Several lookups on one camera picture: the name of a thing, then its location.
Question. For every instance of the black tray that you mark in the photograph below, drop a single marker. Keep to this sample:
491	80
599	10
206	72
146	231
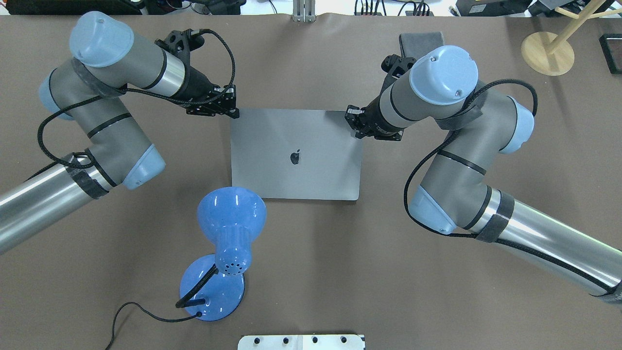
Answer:
611	45

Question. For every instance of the folded grey cloth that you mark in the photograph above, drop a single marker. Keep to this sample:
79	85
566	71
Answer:
417	45

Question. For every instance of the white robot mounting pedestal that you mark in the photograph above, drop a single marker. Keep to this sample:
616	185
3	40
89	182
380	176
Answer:
303	342

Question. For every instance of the wooden stand with round base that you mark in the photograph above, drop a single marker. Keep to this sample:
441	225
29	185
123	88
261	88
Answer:
551	54

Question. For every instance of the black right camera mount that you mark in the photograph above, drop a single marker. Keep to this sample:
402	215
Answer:
395	67

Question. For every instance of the blue desk lamp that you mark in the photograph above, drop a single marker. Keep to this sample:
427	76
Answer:
213	286

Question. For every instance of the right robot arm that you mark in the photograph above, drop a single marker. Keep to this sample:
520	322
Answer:
483	121

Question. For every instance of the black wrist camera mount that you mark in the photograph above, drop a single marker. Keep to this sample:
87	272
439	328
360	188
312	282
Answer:
181	43

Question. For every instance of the aluminium frame post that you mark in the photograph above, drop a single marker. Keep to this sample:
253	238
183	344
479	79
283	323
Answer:
304	11

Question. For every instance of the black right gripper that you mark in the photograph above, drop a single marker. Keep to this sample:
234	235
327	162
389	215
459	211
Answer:
373	115

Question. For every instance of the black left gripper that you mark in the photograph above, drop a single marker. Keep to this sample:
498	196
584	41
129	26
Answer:
198	86

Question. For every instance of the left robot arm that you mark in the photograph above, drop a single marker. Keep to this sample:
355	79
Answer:
108	61

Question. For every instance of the grey laptop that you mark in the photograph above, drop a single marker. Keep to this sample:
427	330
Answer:
309	154

